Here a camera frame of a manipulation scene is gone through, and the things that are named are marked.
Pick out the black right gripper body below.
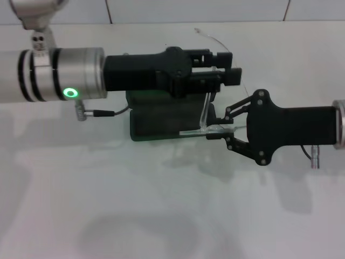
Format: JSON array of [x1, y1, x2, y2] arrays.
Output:
[[247, 88, 339, 166]]

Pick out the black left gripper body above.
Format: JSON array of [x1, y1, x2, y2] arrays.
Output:
[[103, 46, 195, 99]]

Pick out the clear white glasses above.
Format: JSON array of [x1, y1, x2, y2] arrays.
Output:
[[178, 26, 250, 137]]

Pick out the green glasses case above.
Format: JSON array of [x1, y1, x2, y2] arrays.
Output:
[[125, 90, 218, 142]]

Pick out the right arm connector cable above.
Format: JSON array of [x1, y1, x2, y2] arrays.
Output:
[[301, 144, 321, 170]]

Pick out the arm connector cable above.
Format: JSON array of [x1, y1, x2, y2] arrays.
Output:
[[301, 144, 321, 170], [74, 99, 130, 122]]

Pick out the left arm connector cable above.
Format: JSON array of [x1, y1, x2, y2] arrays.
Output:
[[74, 99, 130, 122]]

